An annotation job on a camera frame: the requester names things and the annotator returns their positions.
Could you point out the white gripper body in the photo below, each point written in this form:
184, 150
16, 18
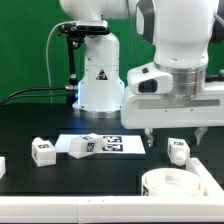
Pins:
153, 111

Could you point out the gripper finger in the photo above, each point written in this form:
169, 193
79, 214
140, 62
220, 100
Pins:
149, 135
199, 133

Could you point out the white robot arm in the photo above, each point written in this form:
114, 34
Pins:
171, 91

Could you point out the white paper marker sheet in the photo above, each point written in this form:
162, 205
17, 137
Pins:
121, 144

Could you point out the white block left edge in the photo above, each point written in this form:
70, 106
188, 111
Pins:
2, 167

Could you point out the white front rail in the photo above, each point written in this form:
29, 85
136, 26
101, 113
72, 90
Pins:
110, 209

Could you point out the black camera on stand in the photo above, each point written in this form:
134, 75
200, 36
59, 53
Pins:
76, 32

